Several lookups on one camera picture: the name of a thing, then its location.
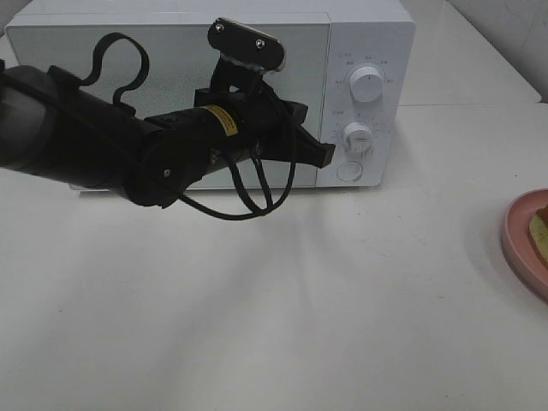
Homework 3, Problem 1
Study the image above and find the round white door button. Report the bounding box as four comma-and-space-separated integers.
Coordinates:
337, 161, 363, 182

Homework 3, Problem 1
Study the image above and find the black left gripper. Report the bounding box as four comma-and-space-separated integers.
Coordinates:
194, 83, 335, 168

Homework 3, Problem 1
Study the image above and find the white microwave oven body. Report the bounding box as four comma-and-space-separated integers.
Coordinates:
5, 1, 415, 188

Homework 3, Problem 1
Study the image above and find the white microwave door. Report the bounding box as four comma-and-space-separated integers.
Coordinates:
5, 21, 333, 193

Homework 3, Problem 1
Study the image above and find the pink round plate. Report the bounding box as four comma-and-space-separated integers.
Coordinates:
501, 188, 547, 303

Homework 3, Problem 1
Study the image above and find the upper white power knob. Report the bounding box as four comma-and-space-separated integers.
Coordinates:
348, 63, 384, 103

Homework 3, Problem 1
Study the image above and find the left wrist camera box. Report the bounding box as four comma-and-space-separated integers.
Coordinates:
207, 17, 285, 94

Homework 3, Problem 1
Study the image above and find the sandwich with lettuce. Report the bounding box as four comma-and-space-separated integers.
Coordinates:
528, 213, 548, 262

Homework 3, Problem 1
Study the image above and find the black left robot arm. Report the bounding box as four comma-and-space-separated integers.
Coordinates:
1, 66, 335, 208

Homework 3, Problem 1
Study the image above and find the white timer knob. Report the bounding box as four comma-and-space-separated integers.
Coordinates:
342, 122, 373, 154

